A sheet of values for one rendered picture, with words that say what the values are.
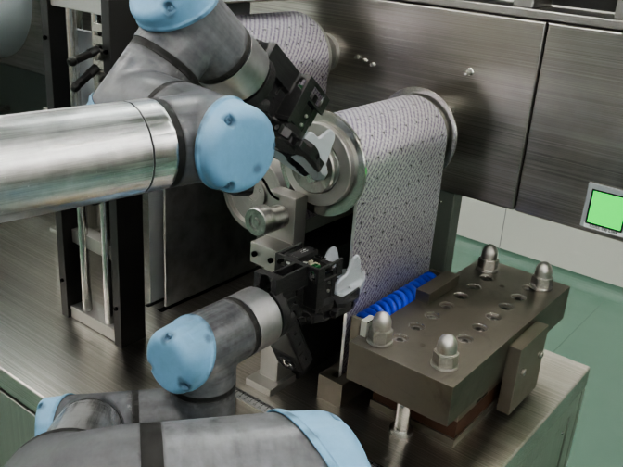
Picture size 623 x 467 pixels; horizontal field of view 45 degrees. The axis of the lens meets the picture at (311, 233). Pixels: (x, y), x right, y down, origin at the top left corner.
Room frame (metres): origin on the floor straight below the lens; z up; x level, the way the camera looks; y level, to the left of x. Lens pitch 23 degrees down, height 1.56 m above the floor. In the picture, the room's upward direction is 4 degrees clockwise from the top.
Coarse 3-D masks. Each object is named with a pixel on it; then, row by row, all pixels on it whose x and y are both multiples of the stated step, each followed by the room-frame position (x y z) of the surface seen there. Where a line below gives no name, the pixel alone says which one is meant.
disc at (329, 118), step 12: (324, 120) 0.98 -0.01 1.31; (336, 120) 0.97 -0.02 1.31; (348, 132) 0.96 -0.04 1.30; (360, 144) 0.95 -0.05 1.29; (360, 156) 0.95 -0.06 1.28; (360, 168) 0.94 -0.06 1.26; (288, 180) 1.02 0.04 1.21; (360, 180) 0.94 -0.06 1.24; (360, 192) 0.94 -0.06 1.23; (336, 204) 0.96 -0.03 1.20; (348, 204) 0.95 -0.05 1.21
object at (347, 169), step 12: (312, 132) 0.98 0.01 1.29; (336, 132) 0.96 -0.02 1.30; (336, 144) 0.96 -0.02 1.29; (348, 144) 0.96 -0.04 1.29; (348, 156) 0.95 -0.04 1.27; (288, 168) 1.00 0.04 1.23; (348, 168) 0.94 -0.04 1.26; (348, 180) 0.94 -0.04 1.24; (300, 192) 0.99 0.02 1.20; (324, 192) 0.97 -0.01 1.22; (336, 192) 0.95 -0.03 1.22; (348, 192) 0.95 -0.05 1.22; (312, 204) 0.98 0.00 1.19; (324, 204) 0.96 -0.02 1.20
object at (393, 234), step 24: (408, 192) 1.06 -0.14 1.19; (432, 192) 1.12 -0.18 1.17; (360, 216) 0.96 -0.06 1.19; (384, 216) 1.01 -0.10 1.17; (408, 216) 1.06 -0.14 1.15; (432, 216) 1.13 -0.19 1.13; (360, 240) 0.96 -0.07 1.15; (384, 240) 1.01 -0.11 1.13; (408, 240) 1.07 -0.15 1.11; (432, 240) 1.14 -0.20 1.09; (384, 264) 1.02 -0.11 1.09; (408, 264) 1.08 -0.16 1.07; (384, 288) 1.03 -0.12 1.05
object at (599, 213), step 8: (600, 192) 1.07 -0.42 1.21; (592, 200) 1.07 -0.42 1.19; (600, 200) 1.07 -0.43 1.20; (608, 200) 1.06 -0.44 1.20; (616, 200) 1.05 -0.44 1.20; (592, 208) 1.07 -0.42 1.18; (600, 208) 1.07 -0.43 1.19; (608, 208) 1.06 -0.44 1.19; (616, 208) 1.05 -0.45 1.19; (592, 216) 1.07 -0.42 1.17; (600, 216) 1.06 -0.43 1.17; (608, 216) 1.06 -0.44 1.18; (616, 216) 1.05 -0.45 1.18; (600, 224) 1.06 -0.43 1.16; (608, 224) 1.06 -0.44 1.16; (616, 224) 1.05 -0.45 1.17
